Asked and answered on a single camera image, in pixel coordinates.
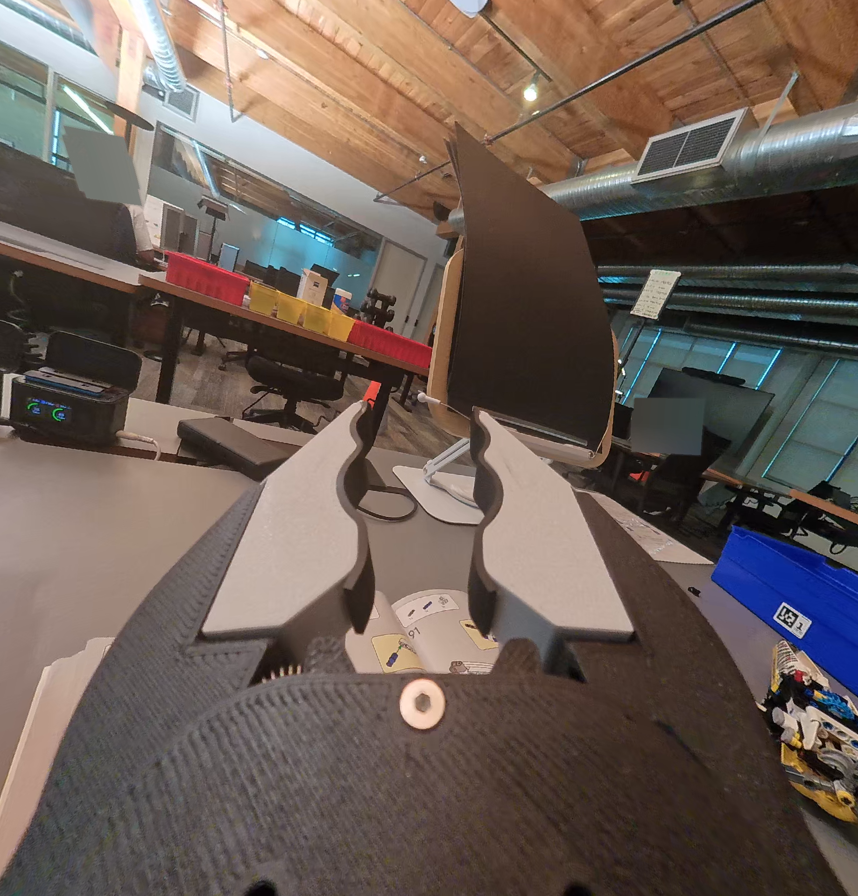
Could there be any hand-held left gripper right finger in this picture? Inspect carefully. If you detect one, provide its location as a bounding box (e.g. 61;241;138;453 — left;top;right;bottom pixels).
467;409;637;644

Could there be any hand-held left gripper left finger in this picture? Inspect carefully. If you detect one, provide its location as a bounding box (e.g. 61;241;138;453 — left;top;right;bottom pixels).
200;400;376;640

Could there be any zebra-striped lego aeroplane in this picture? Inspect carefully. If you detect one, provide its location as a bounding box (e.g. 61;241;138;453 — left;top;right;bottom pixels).
760;640;858;827

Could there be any lego instruction booklet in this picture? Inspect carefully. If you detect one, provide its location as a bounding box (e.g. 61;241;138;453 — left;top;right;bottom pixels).
345;591;503;675

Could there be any white printed paper sheet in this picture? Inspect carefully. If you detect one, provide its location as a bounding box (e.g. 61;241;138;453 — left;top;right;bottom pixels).
600;500;711;565

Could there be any black flat box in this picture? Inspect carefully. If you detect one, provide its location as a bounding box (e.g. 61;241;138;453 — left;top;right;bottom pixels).
177;416;307;482

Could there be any black office chair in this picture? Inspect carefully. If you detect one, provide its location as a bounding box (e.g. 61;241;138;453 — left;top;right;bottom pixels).
222;353;346;429

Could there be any blue plastic bin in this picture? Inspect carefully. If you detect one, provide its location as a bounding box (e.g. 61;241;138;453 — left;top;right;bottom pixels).
711;525;858;655

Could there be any dark monitor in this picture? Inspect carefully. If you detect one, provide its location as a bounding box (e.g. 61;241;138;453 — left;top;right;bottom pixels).
649;366;776;466

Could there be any red plastic bin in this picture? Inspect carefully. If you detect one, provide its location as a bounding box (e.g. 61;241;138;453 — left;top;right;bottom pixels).
346;320;433;370
164;252;252;308

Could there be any long wooden table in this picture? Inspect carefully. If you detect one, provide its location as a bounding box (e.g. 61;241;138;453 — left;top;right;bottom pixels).
138;272;431;424

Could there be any black battery charger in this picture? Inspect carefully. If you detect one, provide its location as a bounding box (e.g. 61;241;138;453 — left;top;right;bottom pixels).
9;330;144;447

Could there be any black dumbbell rack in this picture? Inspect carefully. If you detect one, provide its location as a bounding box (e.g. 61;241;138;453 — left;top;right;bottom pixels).
361;287;402;330

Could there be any black panel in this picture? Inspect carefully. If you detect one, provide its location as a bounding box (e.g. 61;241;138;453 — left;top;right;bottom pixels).
446;122;609;449

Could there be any white note board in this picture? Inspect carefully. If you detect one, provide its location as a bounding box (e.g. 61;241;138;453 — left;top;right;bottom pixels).
630;269;682;322

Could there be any white air vent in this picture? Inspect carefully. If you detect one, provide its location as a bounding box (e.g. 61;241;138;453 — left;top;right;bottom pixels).
632;107;752;186

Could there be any black cable loop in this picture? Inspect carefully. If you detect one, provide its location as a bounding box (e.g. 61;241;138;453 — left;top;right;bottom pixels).
359;483;417;523

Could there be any large silver air duct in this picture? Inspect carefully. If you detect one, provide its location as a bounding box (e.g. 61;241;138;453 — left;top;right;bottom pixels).
541;105;858;219

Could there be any slim silver air duct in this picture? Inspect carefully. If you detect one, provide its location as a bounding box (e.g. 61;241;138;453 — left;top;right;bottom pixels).
124;0;186;95

